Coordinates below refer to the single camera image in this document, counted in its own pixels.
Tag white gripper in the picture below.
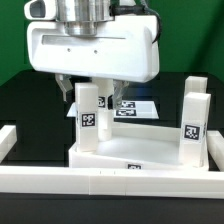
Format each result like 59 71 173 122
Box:
27 15 159 110

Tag white desk top tray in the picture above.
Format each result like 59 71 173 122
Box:
69 122 209 171

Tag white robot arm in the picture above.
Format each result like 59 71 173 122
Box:
24 0 162 109

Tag white marker base plate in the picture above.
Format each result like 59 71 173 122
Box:
67 98 159 119

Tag white left fence wall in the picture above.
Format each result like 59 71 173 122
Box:
0 125 17 163

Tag white fence wall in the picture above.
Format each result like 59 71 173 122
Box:
0 166 224 199
207 131 224 172
0 125 17 163

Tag white front fence wall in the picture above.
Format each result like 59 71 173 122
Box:
0 166 224 199

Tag white right fence wall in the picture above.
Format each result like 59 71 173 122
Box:
207 131 224 172

